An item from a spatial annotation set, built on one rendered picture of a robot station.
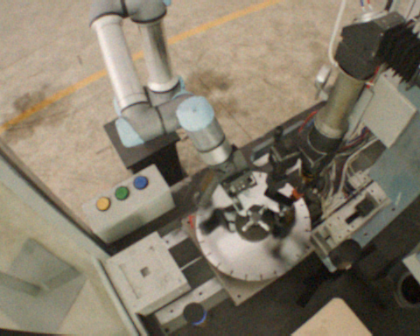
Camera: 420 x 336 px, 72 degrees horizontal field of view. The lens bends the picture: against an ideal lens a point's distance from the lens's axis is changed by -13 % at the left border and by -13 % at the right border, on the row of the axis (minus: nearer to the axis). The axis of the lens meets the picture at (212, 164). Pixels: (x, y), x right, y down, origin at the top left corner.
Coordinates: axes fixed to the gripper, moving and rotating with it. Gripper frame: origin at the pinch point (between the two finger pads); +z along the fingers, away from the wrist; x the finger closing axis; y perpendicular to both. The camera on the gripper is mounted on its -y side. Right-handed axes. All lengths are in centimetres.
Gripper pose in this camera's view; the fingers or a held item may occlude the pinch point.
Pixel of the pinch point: (241, 213)
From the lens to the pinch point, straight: 92.2
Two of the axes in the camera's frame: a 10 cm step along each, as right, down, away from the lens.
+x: -3.2, -4.6, 8.3
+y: 8.5, -5.2, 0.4
